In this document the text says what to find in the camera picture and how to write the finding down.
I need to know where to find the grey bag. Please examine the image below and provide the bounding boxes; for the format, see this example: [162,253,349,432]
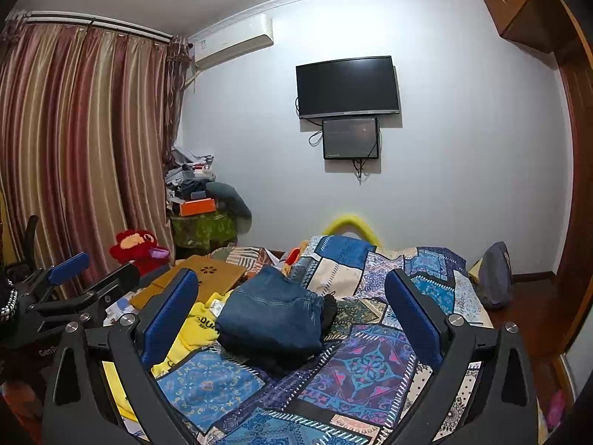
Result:
[477,241,513,310]

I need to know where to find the blue patchwork blanket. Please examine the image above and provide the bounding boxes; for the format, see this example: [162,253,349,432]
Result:
[155,234,494,445]

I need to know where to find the yellow printed cloth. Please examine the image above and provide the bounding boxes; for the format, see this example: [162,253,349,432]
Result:
[99,290,232,420]

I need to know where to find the yellow foam tube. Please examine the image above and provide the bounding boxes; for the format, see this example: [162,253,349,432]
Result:
[321,213,383,246]

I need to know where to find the striped orange cloth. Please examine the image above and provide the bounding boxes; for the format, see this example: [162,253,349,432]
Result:
[211,243,279,274]

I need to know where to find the white air conditioner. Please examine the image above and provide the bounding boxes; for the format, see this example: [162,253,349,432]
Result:
[188,13,275,69]

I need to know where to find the green patterned box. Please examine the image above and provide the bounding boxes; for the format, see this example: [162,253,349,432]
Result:
[169,211,238,260]

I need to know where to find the red plush toy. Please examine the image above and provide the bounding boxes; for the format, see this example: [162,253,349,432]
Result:
[110,228,172,276]

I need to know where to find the black wall television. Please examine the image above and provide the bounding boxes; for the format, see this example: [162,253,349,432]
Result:
[295,56,401,120]

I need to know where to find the large black folded garment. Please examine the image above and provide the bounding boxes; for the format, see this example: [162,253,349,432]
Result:
[222,293,339,376]

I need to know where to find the orange box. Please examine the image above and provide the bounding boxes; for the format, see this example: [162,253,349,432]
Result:
[178,198,218,217]

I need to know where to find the wooden overhead cabinet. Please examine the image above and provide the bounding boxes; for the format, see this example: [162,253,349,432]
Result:
[482,0,561,54]

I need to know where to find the white paper packet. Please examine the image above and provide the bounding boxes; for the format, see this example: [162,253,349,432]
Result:
[103,294,140,327]

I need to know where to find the small wall screen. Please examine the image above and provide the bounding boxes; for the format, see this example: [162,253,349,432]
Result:
[322,117,381,161]

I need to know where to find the striped brown curtain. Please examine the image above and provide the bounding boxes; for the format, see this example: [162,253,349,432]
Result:
[0,19,186,302]

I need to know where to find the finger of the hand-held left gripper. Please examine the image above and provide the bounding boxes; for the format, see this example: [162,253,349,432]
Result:
[28,253,91,307]
[30,263,142,334]

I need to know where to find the wooden door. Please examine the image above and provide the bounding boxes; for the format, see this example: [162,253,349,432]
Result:
[553,9,593,357]

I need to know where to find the pink cloth item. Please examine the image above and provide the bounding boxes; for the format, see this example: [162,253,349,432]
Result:
[547,389,568,429]

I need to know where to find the pile of papers and clothes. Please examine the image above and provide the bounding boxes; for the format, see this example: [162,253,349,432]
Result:
[164,146,218,205]

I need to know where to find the blue denim jacket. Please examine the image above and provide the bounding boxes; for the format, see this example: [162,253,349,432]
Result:
[214,265,326,357]

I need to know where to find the curtain rod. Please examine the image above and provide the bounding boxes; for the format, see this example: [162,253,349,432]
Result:
[4,9,174,42]

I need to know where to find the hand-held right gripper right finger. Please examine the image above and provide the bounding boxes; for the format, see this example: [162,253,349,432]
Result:
[384,268,540,445]

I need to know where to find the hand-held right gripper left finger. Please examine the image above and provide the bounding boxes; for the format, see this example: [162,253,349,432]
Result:
[42,269,200,445]

